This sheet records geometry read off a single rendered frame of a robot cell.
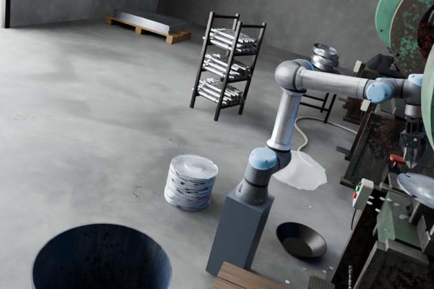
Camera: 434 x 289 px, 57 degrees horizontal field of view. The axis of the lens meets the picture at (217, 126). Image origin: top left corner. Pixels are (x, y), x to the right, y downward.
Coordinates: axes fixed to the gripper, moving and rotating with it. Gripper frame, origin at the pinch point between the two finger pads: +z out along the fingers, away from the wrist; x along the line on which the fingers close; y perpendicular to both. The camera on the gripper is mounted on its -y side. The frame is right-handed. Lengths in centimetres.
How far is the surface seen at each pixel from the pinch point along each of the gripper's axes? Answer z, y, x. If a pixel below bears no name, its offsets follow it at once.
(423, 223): 18.9, 9.4, 8.3
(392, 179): 6.4, 3.9, -5.6
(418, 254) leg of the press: 24.9, 22.3, 9.8
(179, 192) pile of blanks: 42, 5, -123
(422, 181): 9.0, -8.2, 2.8
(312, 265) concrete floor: 76, -22, -49
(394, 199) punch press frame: 20.4, -10.0, -7.2
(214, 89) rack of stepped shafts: 5, -134, -209
